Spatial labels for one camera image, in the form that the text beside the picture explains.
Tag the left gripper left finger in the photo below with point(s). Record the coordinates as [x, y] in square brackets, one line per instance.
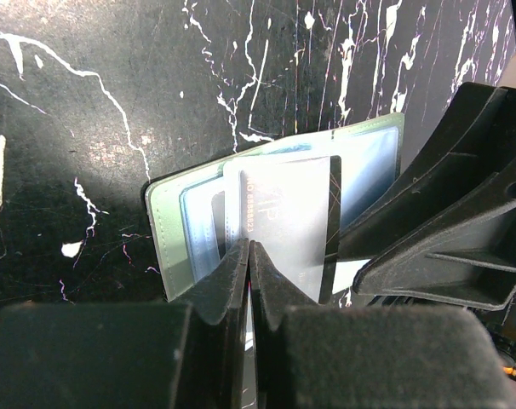
[188, 353]

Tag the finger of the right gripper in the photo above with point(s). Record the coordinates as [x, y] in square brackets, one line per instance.
[445, 231]

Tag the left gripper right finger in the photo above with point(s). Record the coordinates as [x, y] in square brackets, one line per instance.
[313, 356]

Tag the green card holder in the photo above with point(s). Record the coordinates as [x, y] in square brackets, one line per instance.
[188, 234]

